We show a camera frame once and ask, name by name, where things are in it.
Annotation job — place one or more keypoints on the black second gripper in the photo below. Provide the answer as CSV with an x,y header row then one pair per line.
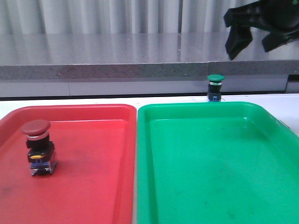
x,y
279,17

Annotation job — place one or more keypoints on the green mushroom push button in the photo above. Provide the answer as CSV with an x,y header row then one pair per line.
x,y
214,87

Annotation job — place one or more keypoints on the red mushroom push button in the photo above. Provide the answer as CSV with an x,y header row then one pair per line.
x,y
41,155

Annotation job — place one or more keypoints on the green plastic tray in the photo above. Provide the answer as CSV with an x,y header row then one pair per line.
x,y
215,163

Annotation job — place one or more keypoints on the red plastic tray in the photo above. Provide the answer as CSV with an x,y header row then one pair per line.
x,y
93,180

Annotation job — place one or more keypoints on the grey stone counter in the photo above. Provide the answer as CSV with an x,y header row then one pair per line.
x,y
79,65

